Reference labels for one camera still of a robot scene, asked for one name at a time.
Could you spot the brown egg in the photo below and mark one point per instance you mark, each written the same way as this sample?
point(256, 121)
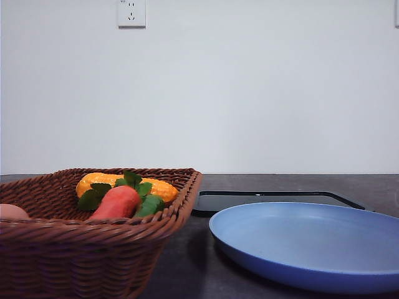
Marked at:
point(9, 211)

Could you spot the orange toy carrot with leaves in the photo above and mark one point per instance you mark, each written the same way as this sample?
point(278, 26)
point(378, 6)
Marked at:
point(118, 202)

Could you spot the blue round plate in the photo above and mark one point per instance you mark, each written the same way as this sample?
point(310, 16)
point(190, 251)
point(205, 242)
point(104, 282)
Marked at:
point(323, 245)

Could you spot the brown woven wicker basket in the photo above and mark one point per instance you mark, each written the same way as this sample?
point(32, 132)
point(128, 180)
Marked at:
point(59, 253)

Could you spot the black rectangular tray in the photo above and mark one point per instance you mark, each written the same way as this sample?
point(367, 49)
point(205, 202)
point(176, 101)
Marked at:
point(208, 203)

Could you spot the white wall power socket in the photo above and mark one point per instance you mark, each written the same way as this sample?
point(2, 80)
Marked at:
point(132, 14)

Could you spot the green toy vegetable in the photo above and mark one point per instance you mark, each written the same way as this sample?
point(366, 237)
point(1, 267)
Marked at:
point(150, 205)

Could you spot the yellow toy corn cob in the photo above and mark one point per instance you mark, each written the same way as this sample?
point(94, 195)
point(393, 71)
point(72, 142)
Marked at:
point(160, 189)

